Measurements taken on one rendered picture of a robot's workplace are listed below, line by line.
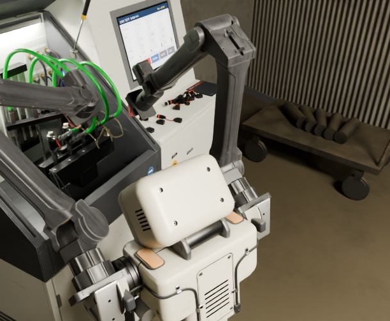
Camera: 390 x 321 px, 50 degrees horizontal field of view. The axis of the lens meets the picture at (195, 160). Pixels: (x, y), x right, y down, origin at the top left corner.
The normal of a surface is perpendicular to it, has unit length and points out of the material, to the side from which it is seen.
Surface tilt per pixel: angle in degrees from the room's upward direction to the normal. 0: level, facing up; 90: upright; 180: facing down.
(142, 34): 76
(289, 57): 90
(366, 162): 0
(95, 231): 52
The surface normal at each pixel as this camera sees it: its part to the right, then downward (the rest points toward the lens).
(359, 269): 0.02, -0.84
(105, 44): 0.85, 0.07
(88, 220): 0.80, -0.52
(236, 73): 0.55, 0.59
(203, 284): 0.62, 0.31
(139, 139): -0.48, 0.47
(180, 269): 0.19, -0.69
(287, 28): -0.78, 0.33
